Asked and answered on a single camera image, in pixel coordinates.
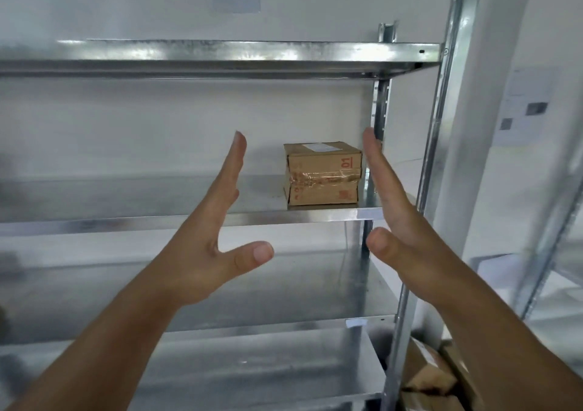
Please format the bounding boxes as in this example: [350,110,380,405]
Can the metal shelving rack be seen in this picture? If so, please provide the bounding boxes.
[0,0,486,411]

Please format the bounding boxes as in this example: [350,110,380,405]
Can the small box with red print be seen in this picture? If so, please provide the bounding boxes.
[283,141,364,210]

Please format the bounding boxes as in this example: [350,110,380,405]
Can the person's left hand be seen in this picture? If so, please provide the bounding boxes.
[148,131,275,309]

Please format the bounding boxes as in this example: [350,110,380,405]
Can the person's right hand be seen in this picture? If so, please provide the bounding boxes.
[362,127,483,309]

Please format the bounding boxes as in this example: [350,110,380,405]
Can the person's left forearm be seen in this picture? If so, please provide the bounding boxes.
[0,280,201,411]

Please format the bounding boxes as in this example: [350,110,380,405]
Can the wall paper with dark squares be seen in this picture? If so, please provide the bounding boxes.
[494,66,560,148]

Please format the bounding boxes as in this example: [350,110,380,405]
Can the grey metal storage rack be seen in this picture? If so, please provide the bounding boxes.
[469,151,583,361]

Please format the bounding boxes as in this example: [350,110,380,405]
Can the pile of crated cardboard parcels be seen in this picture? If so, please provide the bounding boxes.
[400,336,485,411]

